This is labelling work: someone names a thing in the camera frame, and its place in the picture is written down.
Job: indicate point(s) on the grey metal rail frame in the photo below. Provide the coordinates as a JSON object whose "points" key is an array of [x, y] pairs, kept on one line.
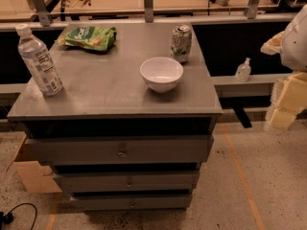
{"points": [[196, 11]]}

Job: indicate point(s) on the hand sanitizer pump bottle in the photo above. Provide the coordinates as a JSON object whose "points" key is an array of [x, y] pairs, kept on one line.
{"points": [[243, 71]]}

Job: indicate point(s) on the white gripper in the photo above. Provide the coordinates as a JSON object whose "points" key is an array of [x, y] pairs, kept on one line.
{"points": [[295, 45]]}

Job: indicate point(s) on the green white soda can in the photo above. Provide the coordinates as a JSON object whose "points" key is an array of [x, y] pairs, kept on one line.
{"points": [[181, 43]]}

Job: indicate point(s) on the clear plastic water bottle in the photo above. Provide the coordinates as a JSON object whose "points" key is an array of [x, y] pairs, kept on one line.
{"points": [[38, 60]]}

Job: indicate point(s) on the green rice chip bag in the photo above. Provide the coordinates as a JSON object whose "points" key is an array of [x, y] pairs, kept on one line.
{"points": [[94, 38]]}

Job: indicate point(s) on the white bowl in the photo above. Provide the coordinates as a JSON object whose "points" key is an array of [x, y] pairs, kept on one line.
{"points": [[161, 74]]}

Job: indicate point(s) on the cardboard box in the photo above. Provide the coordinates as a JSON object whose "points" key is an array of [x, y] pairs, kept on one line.
{"points": [[37, 179]]}

